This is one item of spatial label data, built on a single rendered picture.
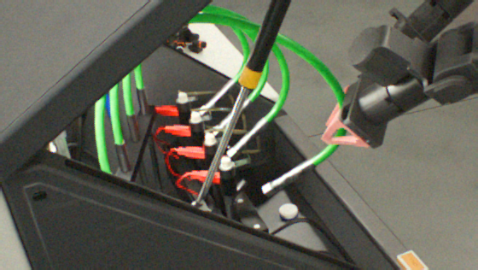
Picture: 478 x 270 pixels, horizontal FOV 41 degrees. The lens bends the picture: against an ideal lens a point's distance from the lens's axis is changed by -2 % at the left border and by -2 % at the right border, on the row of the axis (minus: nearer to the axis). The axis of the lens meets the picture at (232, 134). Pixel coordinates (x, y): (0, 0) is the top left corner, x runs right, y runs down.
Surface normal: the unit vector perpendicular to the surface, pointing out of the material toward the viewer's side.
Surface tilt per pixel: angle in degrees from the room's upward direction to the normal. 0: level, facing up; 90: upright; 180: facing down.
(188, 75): 90
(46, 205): 90
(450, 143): 0
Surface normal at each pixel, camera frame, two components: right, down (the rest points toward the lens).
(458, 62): -0.71, -0.50
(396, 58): -0.25, 0.84
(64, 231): 0.37, 0.51
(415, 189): -0.08, -0.81
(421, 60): 0.53, -0.29
